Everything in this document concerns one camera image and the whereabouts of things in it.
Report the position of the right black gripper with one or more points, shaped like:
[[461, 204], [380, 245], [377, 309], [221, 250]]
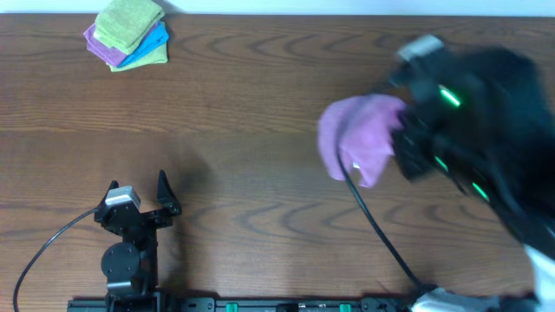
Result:
[[409, 159]]

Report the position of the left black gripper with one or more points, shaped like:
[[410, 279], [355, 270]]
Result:
[[147, 217]]

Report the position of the purple microfiber cloth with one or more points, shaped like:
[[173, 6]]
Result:
[[360, 127]]

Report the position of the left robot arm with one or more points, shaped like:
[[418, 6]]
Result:
[[131, 266]]

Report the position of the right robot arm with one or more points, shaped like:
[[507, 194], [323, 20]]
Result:
[[481, 119]]

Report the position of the bottom green folded cloth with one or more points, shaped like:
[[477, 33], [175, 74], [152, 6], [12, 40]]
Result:
[[157, 56]]

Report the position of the green folded cloth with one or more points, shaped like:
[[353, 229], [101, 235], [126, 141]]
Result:
[[157, 56], [124, 23]]

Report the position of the purple folded cloth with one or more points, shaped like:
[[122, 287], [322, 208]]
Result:
[[113, 56]]

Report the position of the blue folded cloth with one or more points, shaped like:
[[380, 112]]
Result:
[[152, 50]]

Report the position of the top green folded cloth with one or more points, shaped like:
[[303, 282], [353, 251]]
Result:
[[124, 23]]

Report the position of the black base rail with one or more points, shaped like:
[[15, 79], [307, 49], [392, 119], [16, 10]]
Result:
[[260, 304]]

